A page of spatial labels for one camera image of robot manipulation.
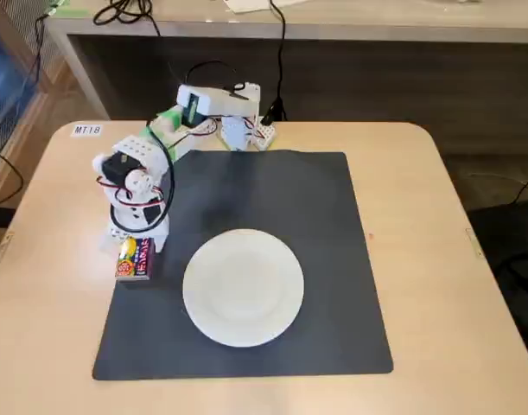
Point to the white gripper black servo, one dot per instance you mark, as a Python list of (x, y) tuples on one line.
[(159, 240)]

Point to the purple candy box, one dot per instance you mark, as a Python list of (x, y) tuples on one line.
[(136, 259)]

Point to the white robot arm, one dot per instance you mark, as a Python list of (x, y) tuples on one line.
[(216, 101)]

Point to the white round dish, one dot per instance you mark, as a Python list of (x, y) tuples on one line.
[(243, 287)]

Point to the white label sticker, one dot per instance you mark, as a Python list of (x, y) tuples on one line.
[(87, 130)]

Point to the dark grey mat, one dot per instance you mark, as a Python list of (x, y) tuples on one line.
[(332, 216)]

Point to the blue plastic container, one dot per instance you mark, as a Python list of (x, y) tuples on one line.
[(6, 78)]

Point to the white paper sheet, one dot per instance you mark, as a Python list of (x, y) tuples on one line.
[(246, 4)]

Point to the beige background desk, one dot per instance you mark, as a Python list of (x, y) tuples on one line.
[(376, 26)]

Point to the metal table edge bracket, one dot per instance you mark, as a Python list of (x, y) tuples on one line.
[(3, 248), (474, 243)]

